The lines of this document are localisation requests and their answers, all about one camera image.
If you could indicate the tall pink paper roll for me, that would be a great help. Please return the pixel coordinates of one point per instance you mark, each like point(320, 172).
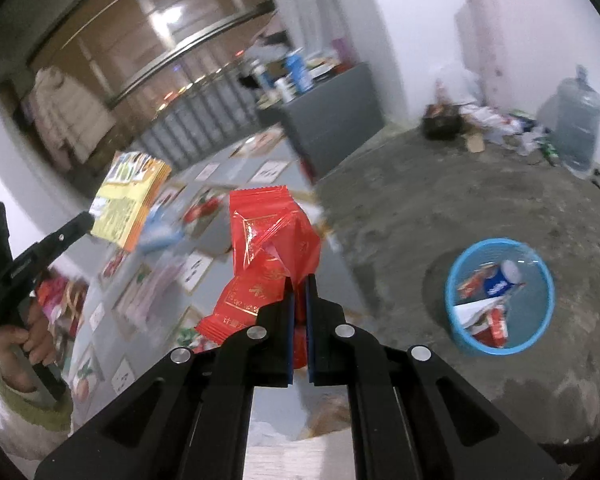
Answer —
point(485, 45)

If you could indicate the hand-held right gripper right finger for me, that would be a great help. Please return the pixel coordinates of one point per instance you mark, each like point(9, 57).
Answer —
point(310, 320)

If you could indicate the brown orange snack wrapper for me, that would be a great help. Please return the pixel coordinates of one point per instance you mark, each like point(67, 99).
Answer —
point(472, 281)

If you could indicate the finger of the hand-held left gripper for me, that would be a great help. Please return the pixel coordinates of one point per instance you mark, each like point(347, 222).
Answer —
point(62, 237)

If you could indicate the large clear water jug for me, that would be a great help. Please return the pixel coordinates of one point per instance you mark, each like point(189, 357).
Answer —
point(577, 125)

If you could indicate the blue plastic wastebasket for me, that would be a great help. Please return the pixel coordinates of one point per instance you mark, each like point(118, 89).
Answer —
point(537, 310)

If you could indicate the light blue packet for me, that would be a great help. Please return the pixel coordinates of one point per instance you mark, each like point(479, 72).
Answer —
point(160, 232)

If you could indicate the small white bottle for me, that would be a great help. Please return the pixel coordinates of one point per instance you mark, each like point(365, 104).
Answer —
point(282, 90)

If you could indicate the white hanging coat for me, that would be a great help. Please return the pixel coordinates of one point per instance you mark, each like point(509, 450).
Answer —
point(70, 110)

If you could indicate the person's left hand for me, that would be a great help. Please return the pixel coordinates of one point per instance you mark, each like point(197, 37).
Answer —
point(40, 332)

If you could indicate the person's left forearm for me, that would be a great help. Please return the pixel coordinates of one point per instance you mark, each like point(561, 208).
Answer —
point(25, 412)

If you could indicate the blue drink can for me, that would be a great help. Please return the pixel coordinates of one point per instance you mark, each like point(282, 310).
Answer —
point(502, 280)

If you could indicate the red plastic snack wrapper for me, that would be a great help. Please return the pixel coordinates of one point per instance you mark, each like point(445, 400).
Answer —
point(270, 240)

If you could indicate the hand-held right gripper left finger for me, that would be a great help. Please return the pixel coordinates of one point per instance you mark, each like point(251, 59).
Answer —
point(291, 320)

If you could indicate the red white snack wrapper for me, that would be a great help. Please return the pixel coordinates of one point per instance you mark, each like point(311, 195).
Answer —
point(495, 331)

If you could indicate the yellow snack packet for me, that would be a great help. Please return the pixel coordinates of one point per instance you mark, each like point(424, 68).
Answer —
point(125, 200)

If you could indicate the metal railing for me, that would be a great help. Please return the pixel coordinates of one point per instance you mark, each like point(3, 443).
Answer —
point(200, 105)

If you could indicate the cardboard piece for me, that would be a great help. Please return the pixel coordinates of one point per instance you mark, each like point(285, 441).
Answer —
point(475, 140)

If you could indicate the dark bag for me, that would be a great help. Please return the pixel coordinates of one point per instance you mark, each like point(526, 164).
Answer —
point(442, 121)

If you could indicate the pile of white plastic bags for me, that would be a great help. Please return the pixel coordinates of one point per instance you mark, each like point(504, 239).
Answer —
point(500, 122)

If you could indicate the grey table with picture cards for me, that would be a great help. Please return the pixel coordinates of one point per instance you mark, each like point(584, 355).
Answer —
point(220, 181)

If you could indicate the blue white bottle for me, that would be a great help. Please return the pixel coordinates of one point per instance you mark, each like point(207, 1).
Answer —
point(297, 70)

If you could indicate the white crumpled paper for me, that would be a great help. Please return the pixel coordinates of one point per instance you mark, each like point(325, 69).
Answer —
point(472, 311)

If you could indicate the white plastic bag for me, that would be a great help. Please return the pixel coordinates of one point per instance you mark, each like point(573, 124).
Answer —
point(452, 82)

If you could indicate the grey cabinet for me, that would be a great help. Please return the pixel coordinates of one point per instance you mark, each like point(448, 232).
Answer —
point(330, 115)

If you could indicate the purple cup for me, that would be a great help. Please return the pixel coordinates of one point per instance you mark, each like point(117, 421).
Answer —
point(342, 50)

